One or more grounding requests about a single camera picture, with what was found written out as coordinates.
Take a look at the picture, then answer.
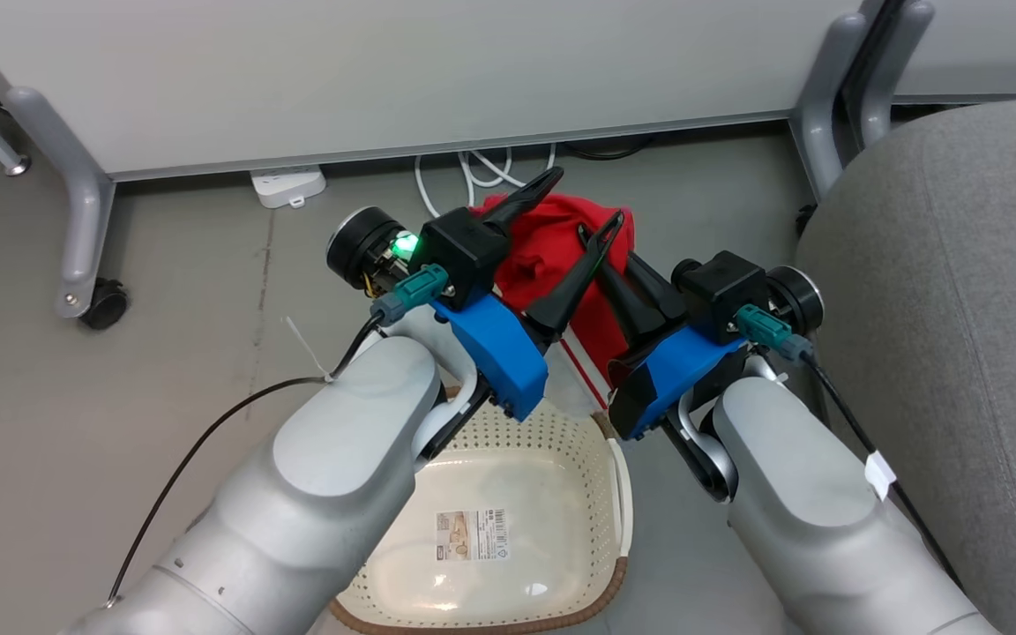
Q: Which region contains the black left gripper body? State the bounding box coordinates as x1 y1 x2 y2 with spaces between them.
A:
326 205 511 310

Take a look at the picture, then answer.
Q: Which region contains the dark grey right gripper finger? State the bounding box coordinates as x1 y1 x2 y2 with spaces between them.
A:
577 224 661 355
625 251 691 327

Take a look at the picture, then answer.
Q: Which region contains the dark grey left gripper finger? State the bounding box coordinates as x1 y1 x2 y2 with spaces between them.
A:
482 166 565 246
524 209 626 347

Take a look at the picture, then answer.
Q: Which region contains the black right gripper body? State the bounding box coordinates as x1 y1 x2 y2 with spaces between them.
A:
672 250 826 346

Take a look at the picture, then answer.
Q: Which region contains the red cloth garment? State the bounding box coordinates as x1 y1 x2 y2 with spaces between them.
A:
471 191 641 411

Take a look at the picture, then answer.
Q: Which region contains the grey fabric sofa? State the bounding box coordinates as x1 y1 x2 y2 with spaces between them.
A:
795 95 1016 635

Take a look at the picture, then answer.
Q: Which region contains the grey partition leg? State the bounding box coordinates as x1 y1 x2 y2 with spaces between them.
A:
788 11 869 202
859 0 938 149
4 86 117 319

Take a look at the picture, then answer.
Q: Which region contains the white zip tie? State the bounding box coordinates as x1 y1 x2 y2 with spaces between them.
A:
285 316 335 385

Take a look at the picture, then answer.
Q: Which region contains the white power strip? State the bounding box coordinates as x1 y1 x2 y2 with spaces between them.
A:
250 165 328 210

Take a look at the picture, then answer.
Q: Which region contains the white partition panel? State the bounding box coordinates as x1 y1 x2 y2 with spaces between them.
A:
0 0 866 183
892 0 1016 104

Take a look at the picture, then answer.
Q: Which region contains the cream perforated laundry basket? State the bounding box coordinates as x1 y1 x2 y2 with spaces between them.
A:
329 386 634 635

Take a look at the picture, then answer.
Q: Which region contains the printed basket label sticker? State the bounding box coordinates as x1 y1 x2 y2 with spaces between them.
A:
436 508 509 563

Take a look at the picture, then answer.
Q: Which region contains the black caster wheel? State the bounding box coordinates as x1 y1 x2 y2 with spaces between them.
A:
78 278 130 332

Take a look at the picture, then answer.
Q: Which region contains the white cable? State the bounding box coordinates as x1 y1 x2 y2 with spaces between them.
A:
458 144 558 209
414 154 444 219

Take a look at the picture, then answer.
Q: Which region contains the dark cable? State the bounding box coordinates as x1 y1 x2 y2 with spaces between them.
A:
559 135 654 162

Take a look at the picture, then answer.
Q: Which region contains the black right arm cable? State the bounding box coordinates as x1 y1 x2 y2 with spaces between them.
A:
735 304 972 592

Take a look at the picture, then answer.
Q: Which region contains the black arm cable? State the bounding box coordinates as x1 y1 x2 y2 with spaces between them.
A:
735 304 972 592
105 263 452 611

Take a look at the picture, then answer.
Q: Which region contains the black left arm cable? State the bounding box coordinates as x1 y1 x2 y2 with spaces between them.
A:
105 263 452 611

